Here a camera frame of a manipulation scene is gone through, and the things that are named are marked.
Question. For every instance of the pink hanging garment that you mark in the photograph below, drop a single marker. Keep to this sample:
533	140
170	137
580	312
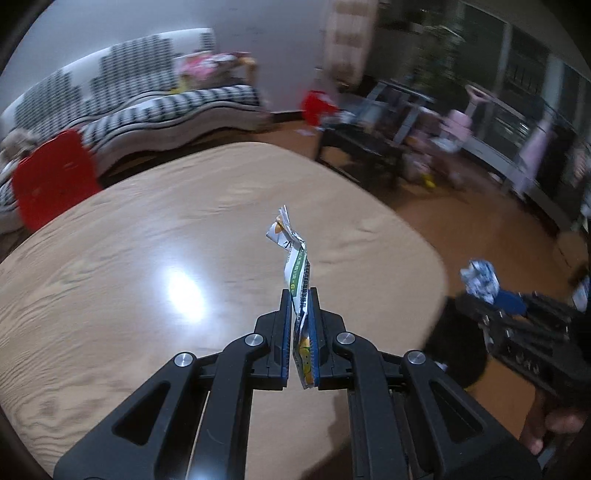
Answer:
533	152

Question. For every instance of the red plastic chair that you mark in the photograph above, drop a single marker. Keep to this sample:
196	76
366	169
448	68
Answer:
55	175

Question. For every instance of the red plastic bag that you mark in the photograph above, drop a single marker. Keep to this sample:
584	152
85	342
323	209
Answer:
316	106

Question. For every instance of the white and green wrapper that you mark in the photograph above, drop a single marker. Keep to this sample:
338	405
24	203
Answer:
295	263

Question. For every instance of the blue and white pack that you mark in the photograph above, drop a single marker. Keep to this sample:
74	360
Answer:
582	295

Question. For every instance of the blue foil wrapper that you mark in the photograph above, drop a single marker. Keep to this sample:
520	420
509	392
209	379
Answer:
480	281

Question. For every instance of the sofa with black-white cover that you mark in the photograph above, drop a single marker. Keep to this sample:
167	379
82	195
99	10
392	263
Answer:
138	115

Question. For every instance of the metal clothes rack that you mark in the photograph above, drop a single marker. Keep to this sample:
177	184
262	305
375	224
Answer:
563	152

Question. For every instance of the pink cartoon cushion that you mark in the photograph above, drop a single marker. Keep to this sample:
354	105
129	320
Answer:
207	67

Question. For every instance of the pink plush toys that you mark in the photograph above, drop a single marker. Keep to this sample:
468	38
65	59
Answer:
420	161

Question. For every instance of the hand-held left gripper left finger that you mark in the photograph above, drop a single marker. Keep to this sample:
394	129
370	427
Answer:
286	341

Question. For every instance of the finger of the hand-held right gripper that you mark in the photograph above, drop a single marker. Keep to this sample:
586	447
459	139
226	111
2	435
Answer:
485	314
510	303

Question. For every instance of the brown cardboard box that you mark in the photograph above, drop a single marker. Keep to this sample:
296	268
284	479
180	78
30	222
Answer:
570	244

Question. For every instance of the metal chair frame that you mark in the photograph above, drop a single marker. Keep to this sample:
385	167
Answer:
406	101

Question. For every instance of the black round trash bin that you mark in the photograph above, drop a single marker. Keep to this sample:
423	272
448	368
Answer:
452	355

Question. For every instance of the beige plaid curtain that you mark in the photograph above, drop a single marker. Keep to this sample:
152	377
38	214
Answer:
346	41

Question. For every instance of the black stool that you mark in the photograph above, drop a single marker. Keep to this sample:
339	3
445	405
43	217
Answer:
364	147

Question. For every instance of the brown plush toy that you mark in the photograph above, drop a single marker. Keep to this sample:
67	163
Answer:
16	143

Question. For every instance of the person's right hand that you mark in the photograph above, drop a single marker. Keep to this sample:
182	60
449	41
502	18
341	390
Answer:
563	422

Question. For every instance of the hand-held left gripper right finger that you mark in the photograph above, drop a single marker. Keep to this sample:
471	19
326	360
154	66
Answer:
315	341

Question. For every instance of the green potted plant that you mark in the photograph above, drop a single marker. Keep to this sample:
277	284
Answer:
438	46

